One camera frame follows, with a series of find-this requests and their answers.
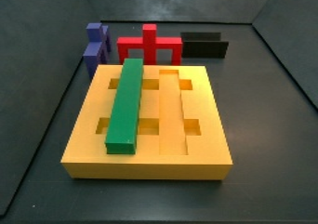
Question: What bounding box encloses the yellow slotted board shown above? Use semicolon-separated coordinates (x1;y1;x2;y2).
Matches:
61;65;232;180

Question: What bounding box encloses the long green block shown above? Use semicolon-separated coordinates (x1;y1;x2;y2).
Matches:
104;59;143;154

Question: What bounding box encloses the purple cross-shaped block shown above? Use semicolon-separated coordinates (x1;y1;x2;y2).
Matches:
82;22;112;78

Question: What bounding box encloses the red cross-shaped block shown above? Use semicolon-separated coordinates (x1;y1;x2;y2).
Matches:
116;24;183;65

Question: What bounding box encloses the black angled bracket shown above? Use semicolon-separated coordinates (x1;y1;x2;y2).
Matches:
180;32;228;59

